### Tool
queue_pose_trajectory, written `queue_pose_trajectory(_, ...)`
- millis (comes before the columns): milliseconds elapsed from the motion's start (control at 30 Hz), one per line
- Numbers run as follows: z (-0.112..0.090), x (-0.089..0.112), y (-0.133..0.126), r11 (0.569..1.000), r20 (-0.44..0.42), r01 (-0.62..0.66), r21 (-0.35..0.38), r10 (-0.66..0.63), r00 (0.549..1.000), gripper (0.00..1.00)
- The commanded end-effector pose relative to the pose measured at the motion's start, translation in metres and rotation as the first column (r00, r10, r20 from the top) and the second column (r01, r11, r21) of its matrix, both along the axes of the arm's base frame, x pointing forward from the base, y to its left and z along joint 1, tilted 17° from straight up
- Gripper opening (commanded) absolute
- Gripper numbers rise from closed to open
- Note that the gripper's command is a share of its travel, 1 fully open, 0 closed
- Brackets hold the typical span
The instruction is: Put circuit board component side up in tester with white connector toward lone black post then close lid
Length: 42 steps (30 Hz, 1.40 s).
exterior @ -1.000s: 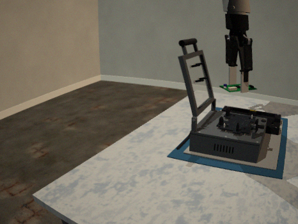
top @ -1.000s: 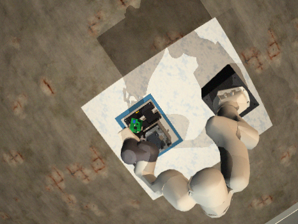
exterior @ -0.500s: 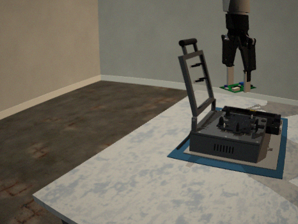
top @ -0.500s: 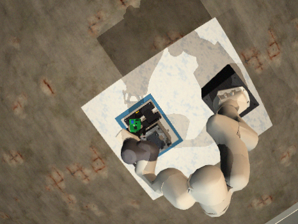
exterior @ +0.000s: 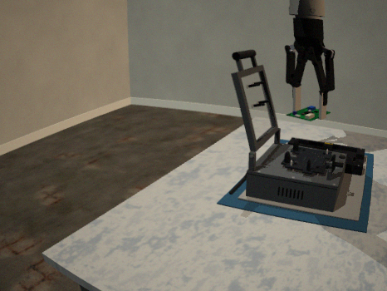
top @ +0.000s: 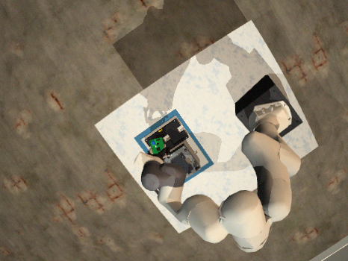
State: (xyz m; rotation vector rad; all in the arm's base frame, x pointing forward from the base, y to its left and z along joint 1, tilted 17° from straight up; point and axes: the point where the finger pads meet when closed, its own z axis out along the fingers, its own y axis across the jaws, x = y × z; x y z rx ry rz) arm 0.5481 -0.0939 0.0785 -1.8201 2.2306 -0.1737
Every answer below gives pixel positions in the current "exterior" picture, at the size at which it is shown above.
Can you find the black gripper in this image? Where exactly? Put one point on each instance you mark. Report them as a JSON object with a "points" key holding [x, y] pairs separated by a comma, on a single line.
{"points": [[310, 47]]}

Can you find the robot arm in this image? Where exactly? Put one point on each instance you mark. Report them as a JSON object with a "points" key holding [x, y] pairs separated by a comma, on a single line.
{"points": [[314, 9]]}

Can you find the green circuit board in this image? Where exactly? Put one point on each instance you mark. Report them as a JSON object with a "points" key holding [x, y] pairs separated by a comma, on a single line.
{"points": [[310, 113]]}

